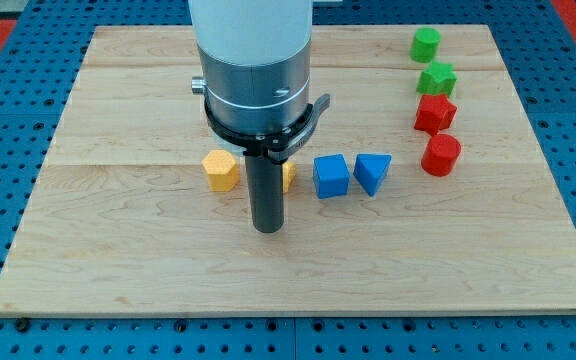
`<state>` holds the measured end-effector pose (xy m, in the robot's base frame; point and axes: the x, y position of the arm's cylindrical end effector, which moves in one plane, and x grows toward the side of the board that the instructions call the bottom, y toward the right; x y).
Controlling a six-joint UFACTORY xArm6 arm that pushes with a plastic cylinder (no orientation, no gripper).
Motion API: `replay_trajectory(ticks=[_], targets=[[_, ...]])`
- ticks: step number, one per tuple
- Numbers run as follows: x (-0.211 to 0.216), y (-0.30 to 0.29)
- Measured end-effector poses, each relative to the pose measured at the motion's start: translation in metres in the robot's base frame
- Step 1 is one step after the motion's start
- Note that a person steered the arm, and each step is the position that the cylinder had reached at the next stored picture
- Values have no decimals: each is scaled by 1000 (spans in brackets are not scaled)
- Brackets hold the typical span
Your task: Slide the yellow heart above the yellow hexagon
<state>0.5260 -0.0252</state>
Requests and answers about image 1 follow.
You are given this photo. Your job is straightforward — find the black clamp ring mount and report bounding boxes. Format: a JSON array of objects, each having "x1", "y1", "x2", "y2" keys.
[{"x1": 204, "y1": 94, "x2": 330, "y2": 163}]

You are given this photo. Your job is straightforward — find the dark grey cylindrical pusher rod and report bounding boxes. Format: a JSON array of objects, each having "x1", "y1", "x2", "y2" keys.
[{"x1": 245, "y1": 156, "x2": 284, "y2": 233}]

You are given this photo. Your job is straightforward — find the yellow heart block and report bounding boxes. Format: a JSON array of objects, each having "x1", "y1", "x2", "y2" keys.
[{"x1": 282, "y1": 161, "x2": 297, "y2": 193}]

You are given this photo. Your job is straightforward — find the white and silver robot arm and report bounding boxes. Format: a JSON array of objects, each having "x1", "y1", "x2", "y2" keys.
[{"x1": 188, "y1": 0, "x2": 331, "y2": 233}]

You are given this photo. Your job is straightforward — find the yellow hexagon block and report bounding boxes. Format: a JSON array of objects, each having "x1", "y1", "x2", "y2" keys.
[{"x1": 201, "y1": 150, "x2": 240, "y2": 192}]

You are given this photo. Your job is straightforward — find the blue cube block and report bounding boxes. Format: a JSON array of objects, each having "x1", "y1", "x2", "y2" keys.
[{"x1": 312, "y1": 154, "x2": 349, "y2": 199}]

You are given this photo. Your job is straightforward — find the blue triangle block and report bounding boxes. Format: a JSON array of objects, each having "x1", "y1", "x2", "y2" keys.
[{"x1": 353, "y1": 153, "x2": 392, "y2": 197}]

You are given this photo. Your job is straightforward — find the light wooden board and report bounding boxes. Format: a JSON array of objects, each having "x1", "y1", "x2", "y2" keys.
[{"x1": 0, "y1": 25, "x2": 576, "y2": 318}]

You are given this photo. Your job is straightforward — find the red star block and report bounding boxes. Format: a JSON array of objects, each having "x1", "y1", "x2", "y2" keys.
[{"x1": 414, "y1": 94, "x2": 458, "y2": 136}]

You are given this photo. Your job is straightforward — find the red cylinder block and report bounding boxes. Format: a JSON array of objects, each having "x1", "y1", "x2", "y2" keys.
[{"x1": 421, "y1": 133, "x2": 462, "y2": 177}]

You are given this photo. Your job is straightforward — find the green star block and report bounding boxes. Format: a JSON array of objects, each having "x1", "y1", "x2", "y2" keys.
[{"x1": 416, "y1": 61, "x2": 457, "y2": 97}]

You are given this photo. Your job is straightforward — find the green cylinder block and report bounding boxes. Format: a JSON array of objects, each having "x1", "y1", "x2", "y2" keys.
[{"x1": 409, "y1": 27, "x2": 441, "y2": 63}]

